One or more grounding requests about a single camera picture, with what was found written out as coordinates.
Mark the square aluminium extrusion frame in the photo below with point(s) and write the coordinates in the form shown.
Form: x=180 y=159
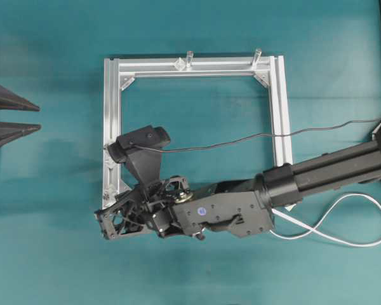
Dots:
x=119 y=74

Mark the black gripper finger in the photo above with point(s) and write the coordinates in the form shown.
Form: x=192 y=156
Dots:
x=12 y=131
x=12 y=101

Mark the aluminium pin near corner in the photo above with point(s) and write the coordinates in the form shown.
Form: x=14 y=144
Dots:
x=256 y=58

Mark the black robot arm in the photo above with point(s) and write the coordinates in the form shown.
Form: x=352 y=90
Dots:
x=247 y=207

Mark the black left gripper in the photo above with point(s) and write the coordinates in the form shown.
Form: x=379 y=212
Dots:
x=145 y=209

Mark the white clip on rail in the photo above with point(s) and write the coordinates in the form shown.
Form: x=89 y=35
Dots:
x=179 y=64

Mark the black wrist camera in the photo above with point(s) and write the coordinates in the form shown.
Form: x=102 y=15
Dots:
x=140 y=152

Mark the aluminium pin mid rail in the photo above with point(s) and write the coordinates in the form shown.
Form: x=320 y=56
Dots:
x=189 y=58

